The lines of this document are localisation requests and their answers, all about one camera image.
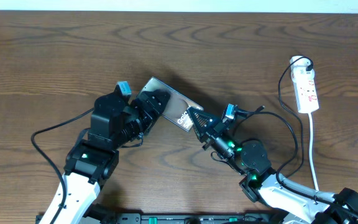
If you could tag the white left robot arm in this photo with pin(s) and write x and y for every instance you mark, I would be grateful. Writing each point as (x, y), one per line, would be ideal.
(115, 123)

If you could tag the white power strip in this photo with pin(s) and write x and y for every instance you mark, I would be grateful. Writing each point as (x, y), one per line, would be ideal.
(302, 76)

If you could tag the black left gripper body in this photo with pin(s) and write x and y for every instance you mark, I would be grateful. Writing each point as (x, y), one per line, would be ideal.
(137, 121)

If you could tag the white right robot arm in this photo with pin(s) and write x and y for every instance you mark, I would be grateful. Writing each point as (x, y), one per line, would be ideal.
(261, 182)

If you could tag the Galaxy smartphone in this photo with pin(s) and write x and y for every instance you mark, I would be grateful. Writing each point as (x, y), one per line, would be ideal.
(176, 109)

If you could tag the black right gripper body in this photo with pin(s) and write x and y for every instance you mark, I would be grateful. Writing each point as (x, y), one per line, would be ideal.
(218, 131)

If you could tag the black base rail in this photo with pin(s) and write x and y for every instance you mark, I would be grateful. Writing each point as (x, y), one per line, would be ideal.
(136, 218)

